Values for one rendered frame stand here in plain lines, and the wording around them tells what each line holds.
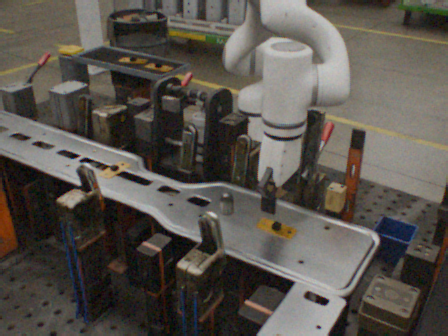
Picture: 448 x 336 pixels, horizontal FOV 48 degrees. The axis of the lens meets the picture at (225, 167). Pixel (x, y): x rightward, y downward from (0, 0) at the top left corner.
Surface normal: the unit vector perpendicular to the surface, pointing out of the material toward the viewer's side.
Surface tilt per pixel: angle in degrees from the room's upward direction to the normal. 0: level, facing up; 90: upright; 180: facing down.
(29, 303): 0
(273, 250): 0
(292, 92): 91
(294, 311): 0
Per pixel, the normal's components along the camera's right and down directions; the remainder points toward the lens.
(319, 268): 0.00, -0.87
